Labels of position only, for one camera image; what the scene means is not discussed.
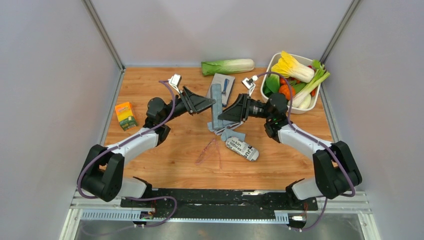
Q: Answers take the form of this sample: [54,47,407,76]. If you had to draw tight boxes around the pink transparent sunglasses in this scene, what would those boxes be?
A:
[194,138,222,170]

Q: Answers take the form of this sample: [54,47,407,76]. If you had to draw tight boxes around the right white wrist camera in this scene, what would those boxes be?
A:
[242,75,258,97]

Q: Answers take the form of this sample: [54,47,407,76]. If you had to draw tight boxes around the green leafy vegetable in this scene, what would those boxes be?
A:
[263,74,281,97]

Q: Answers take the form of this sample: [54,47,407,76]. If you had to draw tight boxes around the white rectangular tray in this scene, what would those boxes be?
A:
[260,52,321,115]

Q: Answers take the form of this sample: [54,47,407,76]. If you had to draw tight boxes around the newspaper print pouch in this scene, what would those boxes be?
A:
[225,136,259,162]

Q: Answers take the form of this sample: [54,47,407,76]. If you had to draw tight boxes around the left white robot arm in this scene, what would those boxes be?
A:
[77,87,216,208]

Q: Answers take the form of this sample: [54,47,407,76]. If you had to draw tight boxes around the yellow white bok choy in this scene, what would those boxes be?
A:
[271,51,315,83]

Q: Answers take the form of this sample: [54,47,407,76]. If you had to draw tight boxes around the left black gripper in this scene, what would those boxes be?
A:
[161,86,215,125]

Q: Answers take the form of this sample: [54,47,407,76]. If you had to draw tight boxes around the grey glasses case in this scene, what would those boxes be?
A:
[210,83,223,130]

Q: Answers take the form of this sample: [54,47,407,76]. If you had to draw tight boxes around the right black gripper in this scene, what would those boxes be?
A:
[217,93,273,123]

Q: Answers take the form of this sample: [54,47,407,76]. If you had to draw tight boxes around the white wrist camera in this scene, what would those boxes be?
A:
[242,75,258,97]
[168,73,182,94]

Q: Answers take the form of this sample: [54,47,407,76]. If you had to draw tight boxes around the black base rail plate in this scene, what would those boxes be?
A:
[120,188,318,220]

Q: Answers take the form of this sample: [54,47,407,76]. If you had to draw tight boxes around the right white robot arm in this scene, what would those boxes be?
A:
[218,93,363,210]

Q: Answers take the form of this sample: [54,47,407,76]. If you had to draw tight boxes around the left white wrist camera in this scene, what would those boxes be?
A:
[168,73,182,94]

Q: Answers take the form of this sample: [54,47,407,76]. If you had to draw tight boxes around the light blue cleaning cloth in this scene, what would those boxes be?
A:
[207,122,246,142]

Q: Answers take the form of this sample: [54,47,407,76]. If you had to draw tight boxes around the orange green carton box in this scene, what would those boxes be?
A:
[114,102,138,131]

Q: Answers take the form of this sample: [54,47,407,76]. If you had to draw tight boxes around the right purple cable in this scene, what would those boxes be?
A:
[253,71,357,232]

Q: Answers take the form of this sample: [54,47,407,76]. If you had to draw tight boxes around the grey razor package box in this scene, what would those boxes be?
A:
[206,73,235,108]

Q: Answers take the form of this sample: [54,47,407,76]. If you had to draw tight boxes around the green white napa cabbage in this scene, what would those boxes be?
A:
[200,58,255,76]

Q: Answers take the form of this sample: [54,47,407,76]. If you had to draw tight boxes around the small orange pumpkin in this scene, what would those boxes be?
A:
[278,84,296,101]

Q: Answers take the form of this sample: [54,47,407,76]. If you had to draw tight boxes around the green white leek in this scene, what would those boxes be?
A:
[289,59,330,108]

